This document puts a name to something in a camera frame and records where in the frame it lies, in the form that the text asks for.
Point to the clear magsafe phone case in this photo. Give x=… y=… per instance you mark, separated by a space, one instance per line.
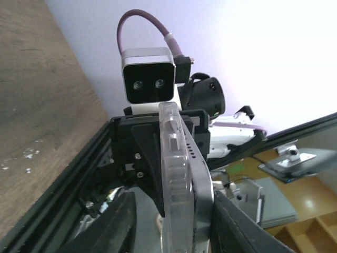
x=178 y=196

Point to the small grey-edged phone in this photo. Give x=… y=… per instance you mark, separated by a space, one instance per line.
x=197 y=136

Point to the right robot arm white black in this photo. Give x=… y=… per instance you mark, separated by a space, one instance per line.
x=215 y=139

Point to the external webcam on stand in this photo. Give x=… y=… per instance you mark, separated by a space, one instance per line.
x=295 y=163

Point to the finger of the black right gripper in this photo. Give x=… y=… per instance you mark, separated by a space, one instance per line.
x=146 y=143

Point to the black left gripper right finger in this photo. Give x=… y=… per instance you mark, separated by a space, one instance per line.
x=233 y=231

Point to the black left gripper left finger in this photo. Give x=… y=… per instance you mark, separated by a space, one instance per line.
x=113 y=231

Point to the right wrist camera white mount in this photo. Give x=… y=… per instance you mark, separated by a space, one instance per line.
x=151 y=76

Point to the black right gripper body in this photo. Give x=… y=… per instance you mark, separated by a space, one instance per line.
x=121 y=139

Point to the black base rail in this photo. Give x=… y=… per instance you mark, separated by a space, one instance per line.
x=78 y=191

